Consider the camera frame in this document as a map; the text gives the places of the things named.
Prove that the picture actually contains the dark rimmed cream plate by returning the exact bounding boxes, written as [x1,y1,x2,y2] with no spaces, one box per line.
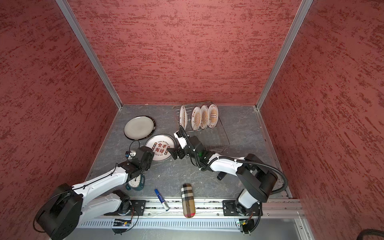
[124,115,157,141]

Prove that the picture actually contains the white grey line plate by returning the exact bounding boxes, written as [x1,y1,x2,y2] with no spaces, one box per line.
[124,115,156,141]

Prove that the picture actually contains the orange sunburst plate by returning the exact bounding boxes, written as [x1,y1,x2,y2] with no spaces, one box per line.
[191,106,202,131]
[208,104,219,129]
[179,105,188,130]
[200,105,209,130]

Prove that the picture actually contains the orange sunburst plate front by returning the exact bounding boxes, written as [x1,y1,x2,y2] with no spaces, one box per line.
[179,105,188,130]

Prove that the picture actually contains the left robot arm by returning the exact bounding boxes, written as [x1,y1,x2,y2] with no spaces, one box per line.
[33,147,154,240]

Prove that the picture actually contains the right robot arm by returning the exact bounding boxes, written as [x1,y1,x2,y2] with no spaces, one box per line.
[170,132,284,216]

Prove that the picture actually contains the teal alarm clock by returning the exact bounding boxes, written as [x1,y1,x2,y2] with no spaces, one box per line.
[126,174,145,191]

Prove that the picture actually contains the black usb stick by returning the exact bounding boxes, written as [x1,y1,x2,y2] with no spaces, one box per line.
[217,172,227,181]

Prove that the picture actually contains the blue marker pen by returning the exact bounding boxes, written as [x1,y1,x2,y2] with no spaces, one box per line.
[155,189,170,212]

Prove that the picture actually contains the plaid glasses case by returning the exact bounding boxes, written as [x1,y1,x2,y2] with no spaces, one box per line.
[181,183,196,218]

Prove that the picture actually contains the right corner aluminium profile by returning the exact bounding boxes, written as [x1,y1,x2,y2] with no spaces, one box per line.
[256,0,313,111]

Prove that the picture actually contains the corner aluminium profile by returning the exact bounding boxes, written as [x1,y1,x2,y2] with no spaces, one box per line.
[56,0,123,111]
[256,0,313,111]

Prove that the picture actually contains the left corner aluminium profile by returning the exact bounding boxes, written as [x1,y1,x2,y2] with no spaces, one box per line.
[56,0,123,111]

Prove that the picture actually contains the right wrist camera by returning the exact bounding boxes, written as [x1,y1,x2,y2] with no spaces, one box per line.
[174,131,187,149]

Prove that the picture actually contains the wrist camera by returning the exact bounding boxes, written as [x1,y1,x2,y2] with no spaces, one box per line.
[174,131,187,149]
[125,151,136,160]

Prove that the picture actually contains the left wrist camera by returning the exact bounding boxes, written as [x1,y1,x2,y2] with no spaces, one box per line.
[125,151,136,160]

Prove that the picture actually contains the metal wire dish rack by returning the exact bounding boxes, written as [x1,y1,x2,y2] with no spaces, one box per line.
[184,101,230,153]

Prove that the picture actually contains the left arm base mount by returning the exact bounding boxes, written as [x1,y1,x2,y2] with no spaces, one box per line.
[113,200,147,217]

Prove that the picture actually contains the white perforated cable duct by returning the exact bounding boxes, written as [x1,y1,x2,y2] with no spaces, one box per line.
[78,218,240,232]

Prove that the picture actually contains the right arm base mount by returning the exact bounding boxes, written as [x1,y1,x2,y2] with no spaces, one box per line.
[222,200,263,217]

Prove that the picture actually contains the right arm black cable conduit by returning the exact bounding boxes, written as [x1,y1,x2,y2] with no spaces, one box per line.
[178,124,289,235]

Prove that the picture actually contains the aluminium front rail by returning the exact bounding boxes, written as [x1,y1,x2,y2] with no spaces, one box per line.
[98,197,306,219]

